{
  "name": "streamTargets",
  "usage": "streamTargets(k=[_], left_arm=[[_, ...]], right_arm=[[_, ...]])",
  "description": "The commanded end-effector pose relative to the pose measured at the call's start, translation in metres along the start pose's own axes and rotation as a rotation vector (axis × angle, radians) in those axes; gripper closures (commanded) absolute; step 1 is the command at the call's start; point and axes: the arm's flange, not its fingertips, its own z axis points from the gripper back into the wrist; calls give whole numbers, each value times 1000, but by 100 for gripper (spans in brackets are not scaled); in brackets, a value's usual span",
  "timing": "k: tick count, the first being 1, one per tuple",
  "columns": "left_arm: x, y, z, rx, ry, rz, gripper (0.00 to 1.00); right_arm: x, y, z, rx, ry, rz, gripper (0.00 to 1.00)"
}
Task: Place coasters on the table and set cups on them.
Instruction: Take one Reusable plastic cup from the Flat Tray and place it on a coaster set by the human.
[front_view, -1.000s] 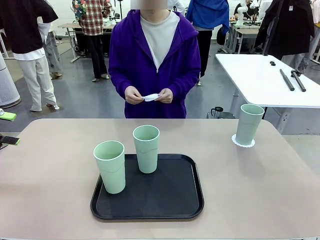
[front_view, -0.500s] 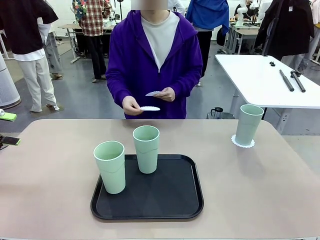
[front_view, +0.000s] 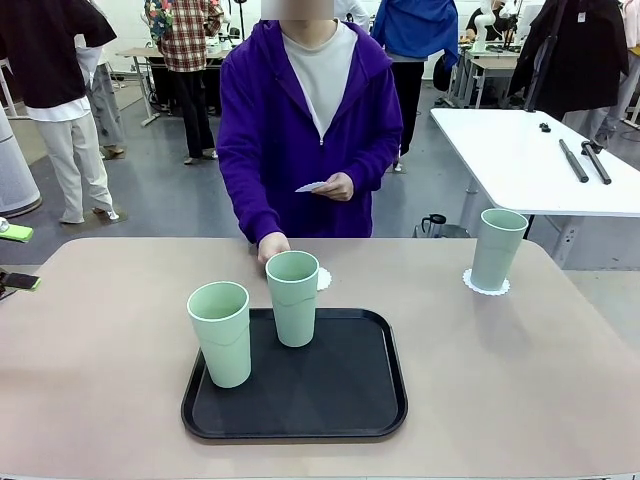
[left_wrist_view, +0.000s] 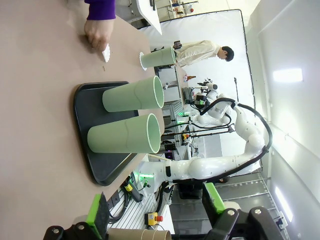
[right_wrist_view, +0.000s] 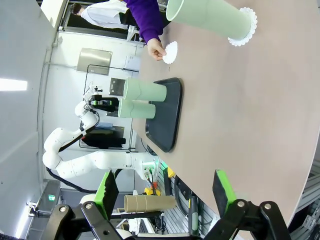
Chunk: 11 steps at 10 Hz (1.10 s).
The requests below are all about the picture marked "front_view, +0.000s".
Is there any white cylindrical air purifier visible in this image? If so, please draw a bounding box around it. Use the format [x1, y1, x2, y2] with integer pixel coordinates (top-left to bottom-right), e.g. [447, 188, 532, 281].
[0, 106, 43, 219]

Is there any person in grey trousers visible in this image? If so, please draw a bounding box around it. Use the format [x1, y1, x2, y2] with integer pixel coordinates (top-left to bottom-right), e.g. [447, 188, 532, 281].
[74, 34, 126, 157]

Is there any person in black coat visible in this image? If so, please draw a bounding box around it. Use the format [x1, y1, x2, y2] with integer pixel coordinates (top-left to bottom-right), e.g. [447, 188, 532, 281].
[506, 0, 632, 149]

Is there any black metal rod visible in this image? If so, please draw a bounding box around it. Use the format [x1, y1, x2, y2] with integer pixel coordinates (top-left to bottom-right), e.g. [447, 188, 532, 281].
[579, 140, 614, 186]
[558, 138, 591, 184]

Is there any seated person in dark top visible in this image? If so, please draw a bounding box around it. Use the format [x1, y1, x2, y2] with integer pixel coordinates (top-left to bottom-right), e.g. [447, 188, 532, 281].
[463, 0, 504, 42]

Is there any person's left hand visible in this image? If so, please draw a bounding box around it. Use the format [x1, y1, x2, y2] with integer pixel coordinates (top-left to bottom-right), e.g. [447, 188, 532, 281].
[313, 172, 355, 203]

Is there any black plastic serving tray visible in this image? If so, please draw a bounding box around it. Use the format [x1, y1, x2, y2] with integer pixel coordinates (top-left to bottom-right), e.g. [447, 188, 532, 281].
[180, 307, 410, 441]

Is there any person in purple hoodie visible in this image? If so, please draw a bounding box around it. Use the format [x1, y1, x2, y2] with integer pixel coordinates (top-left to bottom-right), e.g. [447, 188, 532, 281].
[217, 9, 405, 246]

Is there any grey desk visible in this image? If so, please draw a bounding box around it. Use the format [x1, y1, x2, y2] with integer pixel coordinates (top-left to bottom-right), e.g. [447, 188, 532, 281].
[447, 46, 524, 110]

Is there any pale green plastic cup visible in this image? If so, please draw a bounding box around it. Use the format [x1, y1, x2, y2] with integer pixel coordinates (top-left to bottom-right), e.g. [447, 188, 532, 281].
[264, 249, 321, 348]
[186, 280, 251, 389]
[470, 208, 530, 291]

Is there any person in plaid shirt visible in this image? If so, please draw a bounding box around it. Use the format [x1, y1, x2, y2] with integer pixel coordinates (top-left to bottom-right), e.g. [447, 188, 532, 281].
[143, 0, 225, 165]

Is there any person's left forearm purple sleeve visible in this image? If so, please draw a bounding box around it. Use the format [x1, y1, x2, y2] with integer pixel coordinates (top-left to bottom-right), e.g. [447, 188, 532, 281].
[349, 142, 404, 201]

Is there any person's right hand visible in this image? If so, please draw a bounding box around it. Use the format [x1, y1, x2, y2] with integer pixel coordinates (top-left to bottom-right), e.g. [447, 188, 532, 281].
[257, 232, 292, 266]

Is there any wooden table with grey legs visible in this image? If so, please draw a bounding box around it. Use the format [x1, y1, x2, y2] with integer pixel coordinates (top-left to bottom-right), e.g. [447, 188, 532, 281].
[116, 46, 224, 127]

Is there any person's right forearm purple sleeve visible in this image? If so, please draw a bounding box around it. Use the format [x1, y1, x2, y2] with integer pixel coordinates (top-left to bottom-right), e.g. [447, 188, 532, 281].
[222, 164, 289, 246]

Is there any person in black top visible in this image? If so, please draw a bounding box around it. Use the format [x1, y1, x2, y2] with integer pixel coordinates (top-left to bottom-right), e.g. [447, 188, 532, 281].
[0, 0, 120, 225]

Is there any person in blue jacket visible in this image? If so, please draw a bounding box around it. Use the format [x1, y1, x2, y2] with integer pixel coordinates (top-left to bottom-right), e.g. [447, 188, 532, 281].
[371, 0, 460, 157]

